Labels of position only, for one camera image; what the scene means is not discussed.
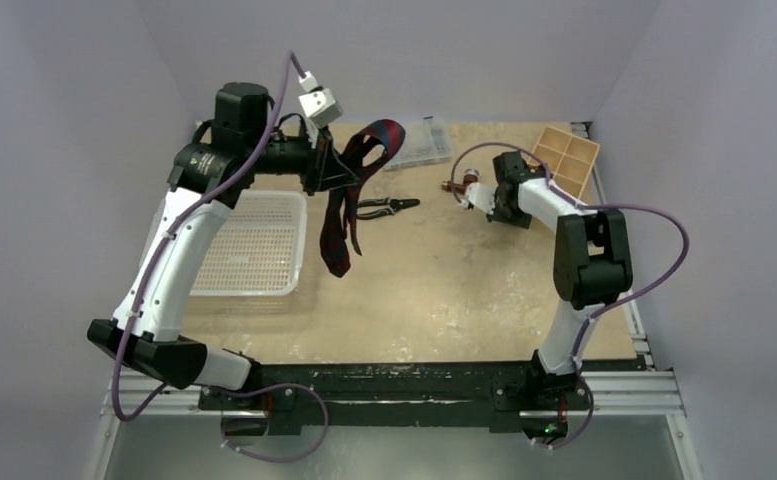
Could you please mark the black pliers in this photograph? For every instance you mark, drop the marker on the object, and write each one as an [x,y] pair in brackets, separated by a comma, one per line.
[371,209]

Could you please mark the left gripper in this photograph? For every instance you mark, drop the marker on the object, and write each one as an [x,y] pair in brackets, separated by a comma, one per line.
[325,169]

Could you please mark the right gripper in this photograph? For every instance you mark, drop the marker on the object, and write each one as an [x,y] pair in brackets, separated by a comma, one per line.
[503,192]

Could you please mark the white plastic basket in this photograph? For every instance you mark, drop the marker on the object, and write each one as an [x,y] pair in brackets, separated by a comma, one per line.
[259,250]

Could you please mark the aluminium frame rail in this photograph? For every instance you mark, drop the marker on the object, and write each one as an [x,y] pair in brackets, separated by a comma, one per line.
[614,390]

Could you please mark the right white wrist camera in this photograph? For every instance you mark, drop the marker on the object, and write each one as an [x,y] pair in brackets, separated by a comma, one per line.
[478,196]

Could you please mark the clear plastic organizer box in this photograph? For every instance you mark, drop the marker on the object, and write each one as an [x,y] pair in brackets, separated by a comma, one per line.
[427,142]

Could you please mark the wooden compartment box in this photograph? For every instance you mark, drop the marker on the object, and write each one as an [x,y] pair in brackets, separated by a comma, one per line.
[570,158]

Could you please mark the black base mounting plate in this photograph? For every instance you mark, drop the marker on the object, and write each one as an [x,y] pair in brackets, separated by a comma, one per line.
[490,394]

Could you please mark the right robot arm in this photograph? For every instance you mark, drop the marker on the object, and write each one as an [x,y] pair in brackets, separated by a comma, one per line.
[592,265]

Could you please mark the red navy striped tie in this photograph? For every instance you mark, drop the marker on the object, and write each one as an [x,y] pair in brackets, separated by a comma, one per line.
[366,153]

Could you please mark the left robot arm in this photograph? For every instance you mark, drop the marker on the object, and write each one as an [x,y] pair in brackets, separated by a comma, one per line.
[239,142]

